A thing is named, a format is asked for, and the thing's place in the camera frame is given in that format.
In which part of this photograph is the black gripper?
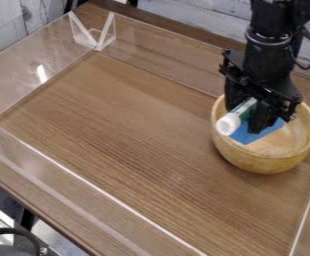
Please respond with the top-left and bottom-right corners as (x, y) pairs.
(219, 48), (302, 134)

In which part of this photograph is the green and white marker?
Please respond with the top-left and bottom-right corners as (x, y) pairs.
(216, 98), (256, 136)

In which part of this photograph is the blue foam block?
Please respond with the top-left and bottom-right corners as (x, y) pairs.
(230, 118), (284, 145)

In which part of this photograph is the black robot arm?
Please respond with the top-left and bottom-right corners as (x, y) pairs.
(219, 0), (310, 134)

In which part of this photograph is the brown wooden bowl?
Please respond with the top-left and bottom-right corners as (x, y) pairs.
(211, 96), (310, 174)

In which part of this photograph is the clear acrylic tray wall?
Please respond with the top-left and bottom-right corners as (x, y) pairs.
(0, 5), (310, 256)

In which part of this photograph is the clear acrylic corner bracket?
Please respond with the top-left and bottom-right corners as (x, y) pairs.
(68, 12), (116, 51)

